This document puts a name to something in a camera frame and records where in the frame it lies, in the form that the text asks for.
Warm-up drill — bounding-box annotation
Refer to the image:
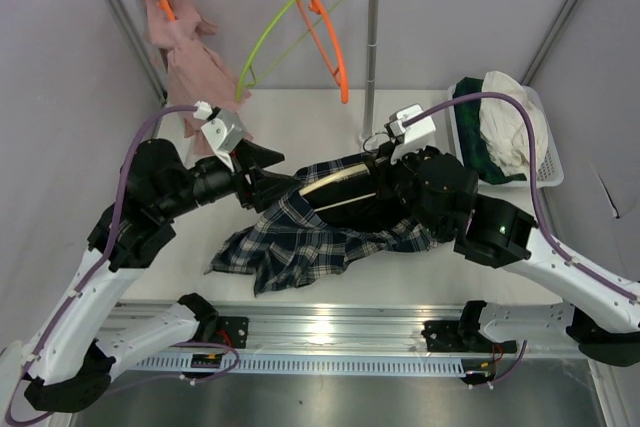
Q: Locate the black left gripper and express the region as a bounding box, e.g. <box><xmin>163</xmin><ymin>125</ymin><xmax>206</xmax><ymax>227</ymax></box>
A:
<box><xmin>161</xmin><ymin>138</ymin><xmax>302</xmax><ymax>219</ymax></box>

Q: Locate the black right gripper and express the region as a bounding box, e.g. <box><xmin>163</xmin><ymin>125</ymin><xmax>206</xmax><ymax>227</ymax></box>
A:
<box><xmin>364</xmin><ymin>137</ymin><xmax>447</xmax><ymax>240</ymax></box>

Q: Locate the cream plastic hanger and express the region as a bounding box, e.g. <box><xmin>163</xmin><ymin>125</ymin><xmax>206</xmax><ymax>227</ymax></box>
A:
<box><xmin>299</xmin><ymin>131</ymin><xmax>389</xmax><ymax>197</ymax></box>

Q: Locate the plaid green white skirt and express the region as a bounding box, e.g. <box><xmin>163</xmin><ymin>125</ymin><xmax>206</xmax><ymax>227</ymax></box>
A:
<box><xmin>203</xmin><ymin>151</ymin><xmax>441</xmax><ymax>298</ymax></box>

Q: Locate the pink pleated skirt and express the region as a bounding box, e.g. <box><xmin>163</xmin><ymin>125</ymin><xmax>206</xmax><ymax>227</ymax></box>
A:
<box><xmin>138</xmin><ymin>0</ymin><xmax>255</xmax><ymax>158</ymax></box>

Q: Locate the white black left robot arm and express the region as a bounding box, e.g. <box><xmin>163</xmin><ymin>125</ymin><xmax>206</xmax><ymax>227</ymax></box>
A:
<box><xmin>24</xmin><ymin>139</ymin><xmax>297</xmax><ymax>413</ymax></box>

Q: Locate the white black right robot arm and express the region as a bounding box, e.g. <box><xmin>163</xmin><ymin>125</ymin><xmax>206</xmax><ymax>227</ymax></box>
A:
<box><xmin>374</xmin><ymin>141</ymin><xmax>639</xmax><ymax>367</ymax></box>

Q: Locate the orange plastic hanger on rack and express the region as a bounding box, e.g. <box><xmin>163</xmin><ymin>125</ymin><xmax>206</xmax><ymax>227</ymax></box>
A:
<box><xmin>288</xmin><ymin>0</ymin><xmax>350</xmax><ymax>105</ymax></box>

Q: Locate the green plastic hanger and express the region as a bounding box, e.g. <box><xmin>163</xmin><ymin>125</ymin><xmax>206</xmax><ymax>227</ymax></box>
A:
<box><xmin>234</xmin><ymin>0</ymin><xmax>350</xmax><ymax>104</ymax></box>

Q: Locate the dark green cloth in basket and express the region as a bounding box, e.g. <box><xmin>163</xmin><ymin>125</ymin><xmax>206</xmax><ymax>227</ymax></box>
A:
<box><xmin>453</xmin><ymin>100</ymin><xmax>526</xmax><ymax>185</ymax></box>

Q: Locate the white cloth in basket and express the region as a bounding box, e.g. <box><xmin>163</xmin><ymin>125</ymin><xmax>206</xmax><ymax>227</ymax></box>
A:
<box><xmin>479</xmin><ymin>71</ymin><xmax>549</xmax><ymax>185</ymax></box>

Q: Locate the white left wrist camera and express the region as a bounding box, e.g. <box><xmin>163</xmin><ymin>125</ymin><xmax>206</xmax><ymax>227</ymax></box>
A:
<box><xmin>193</xmin><ymin>101</ymin><xmax>248</xmax><ymax>172</ymax></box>

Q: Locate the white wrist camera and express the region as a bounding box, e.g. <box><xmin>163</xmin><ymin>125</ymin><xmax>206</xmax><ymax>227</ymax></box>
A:
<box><xmin>384</xmin><ymin>104</ymin><xmax>436</xmax><ymax>165</ymax></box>
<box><xmin>193</xmin><ymin>101</ymin><xmax>248</xmax><ymax>172</ymax></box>

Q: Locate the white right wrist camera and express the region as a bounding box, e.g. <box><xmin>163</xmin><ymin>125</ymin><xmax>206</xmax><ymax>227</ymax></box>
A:
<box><xmin>384</xmin><ymin>104</ymin><xmax>436</xmax><ymax>165</ymax></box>

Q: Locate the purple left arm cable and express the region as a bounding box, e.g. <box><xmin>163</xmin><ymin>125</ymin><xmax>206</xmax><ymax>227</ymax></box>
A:
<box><xmin>2</xmin><ymin>104</ymin><xmax>201</xmax><ymax>426</ymax></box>

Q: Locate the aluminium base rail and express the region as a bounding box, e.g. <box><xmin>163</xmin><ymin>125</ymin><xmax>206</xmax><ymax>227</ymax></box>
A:
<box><xmin>99</xmin><ymin>301</ymin><xmax>614</xmax><ymax>361</ymax></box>

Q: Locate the white slotted cable duct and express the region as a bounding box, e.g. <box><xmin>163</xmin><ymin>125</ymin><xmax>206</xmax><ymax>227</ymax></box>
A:
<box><xmin>131</xmin><ymin>352</ymin><xmax>466</xmax><ymax>378</ymax></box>

